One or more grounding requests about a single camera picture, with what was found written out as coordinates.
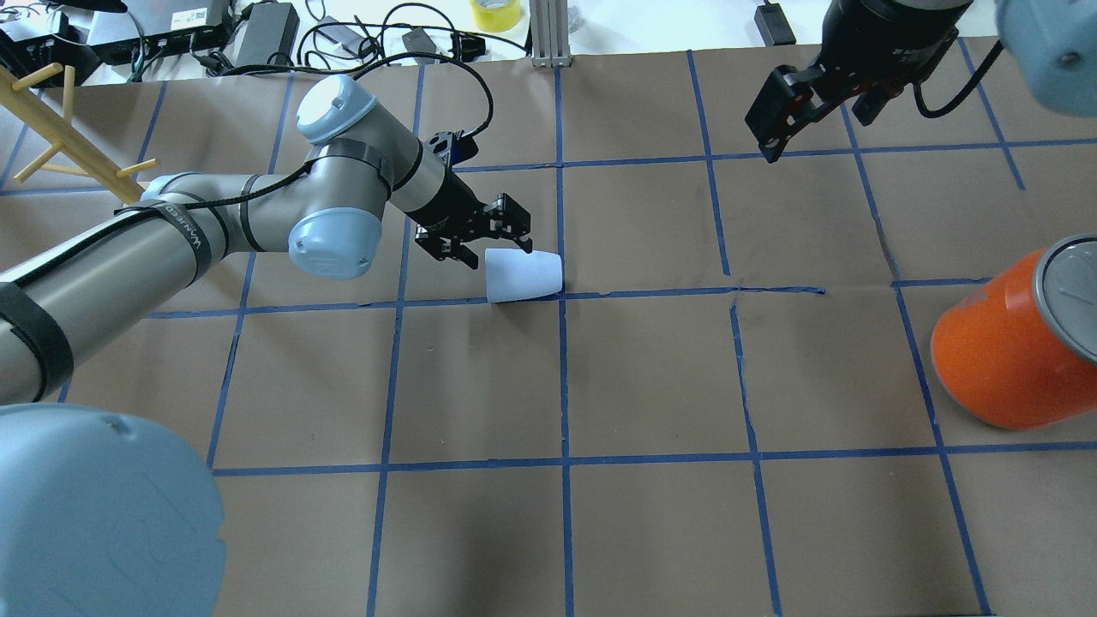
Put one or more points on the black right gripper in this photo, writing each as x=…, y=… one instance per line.
x=891, y=38

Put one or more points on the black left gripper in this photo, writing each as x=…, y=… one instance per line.
x=452, y=208

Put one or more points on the light blue plastic cup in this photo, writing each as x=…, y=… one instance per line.
x=512, y=275

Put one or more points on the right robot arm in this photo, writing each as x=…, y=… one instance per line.
x=1053, y=43

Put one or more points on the wooden cup tree stand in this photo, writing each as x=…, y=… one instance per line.
x=68, y=150

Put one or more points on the right side black adapter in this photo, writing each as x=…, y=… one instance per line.
x=772, y=25

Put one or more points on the small black adapter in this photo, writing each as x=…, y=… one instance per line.
x=419, y=44

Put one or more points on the yellow tape roll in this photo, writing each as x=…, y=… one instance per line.
x=495, y=16

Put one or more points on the black power adapter brick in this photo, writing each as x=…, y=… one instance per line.
x=269, y=34

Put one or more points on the orange can with silver lid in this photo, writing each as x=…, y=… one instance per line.
x=1018, y=353

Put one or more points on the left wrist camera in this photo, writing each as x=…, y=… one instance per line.
x=453, y=147

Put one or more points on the aluminium frame post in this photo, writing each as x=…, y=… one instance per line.
x=548, y=27

